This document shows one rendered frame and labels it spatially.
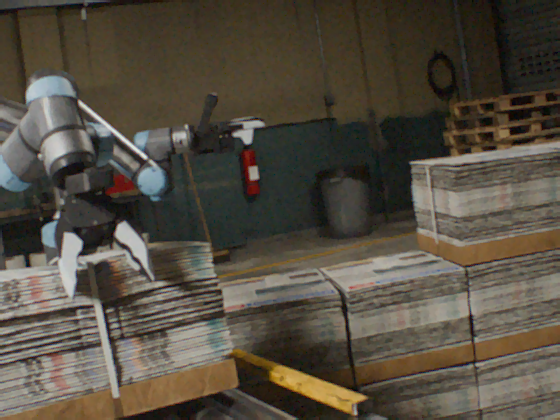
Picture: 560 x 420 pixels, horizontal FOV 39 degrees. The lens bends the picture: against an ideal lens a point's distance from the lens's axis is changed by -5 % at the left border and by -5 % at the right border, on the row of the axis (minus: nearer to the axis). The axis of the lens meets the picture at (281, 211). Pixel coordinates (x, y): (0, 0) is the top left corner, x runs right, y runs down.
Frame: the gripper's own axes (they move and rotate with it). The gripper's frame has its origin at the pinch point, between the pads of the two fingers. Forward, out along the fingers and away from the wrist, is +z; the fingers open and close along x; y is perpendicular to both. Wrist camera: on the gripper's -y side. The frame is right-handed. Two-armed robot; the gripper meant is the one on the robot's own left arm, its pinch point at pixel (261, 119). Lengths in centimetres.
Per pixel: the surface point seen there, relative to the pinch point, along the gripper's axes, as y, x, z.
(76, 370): 17, 120, -31
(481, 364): 57, 52, 43
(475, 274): 36, 49, 43
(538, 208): 24, 45, 61
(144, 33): -38, -649, -109
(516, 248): 32, 47, 54
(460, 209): 21, 46, 42
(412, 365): 54, 53, 26
